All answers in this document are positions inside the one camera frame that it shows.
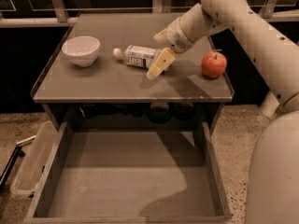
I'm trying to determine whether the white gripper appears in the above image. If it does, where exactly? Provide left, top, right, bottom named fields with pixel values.
left=146, top=18, right=194, bottom=80

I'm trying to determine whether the blue labelled plastic bottle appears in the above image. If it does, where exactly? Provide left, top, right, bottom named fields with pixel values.
left=113, top=45, right=161, bottom=68

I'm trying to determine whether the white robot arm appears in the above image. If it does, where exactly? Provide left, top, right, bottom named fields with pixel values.
left=154, top=0, right=299, bottom=224

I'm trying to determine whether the grey cabinet with top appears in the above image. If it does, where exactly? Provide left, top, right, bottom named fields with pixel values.
left=31, top=13, right=234, bottom=126

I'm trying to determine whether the open grey top drawer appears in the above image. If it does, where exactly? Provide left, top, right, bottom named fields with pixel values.
left=23, top=123, right=232, bottom=224

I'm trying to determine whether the red apple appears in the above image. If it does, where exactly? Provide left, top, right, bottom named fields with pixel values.
left=201, top=51, right=227, bottom=78

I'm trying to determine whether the white ceramic bowl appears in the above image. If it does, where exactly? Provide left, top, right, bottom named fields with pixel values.
left=62, top=35, right=100, bottom=67

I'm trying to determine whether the clear plastic bin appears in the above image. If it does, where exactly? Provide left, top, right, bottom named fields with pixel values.
left=10, top=121, right=57, bottom=196

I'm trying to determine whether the black flat object on floor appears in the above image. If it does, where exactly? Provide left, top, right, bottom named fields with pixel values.
left=0, top=135, right=36, bottom=191

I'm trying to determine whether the metal railing frame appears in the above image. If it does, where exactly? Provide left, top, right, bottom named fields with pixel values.
left=0, top=0, right=299, bottom=27

